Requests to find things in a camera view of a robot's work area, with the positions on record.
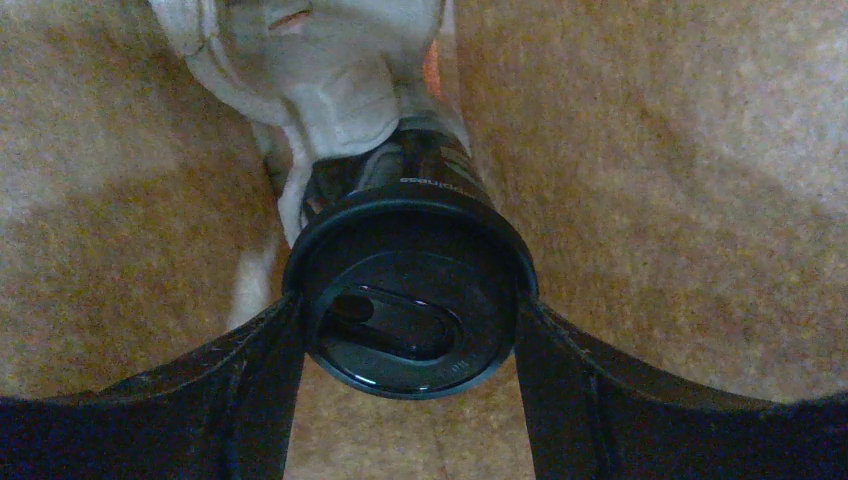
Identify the green brown paper bag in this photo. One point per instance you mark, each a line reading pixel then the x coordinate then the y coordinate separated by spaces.
pixel 677 170

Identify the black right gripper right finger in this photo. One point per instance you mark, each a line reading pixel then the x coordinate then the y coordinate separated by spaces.
pixel 595 412

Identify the black cup lid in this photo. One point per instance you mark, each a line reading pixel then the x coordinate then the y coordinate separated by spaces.
pixel 410 291

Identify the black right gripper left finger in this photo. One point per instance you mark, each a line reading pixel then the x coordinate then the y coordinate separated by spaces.
pixel 221 411

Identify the black printed coffee cup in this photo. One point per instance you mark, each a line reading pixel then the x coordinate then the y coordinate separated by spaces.
pixel 421 151

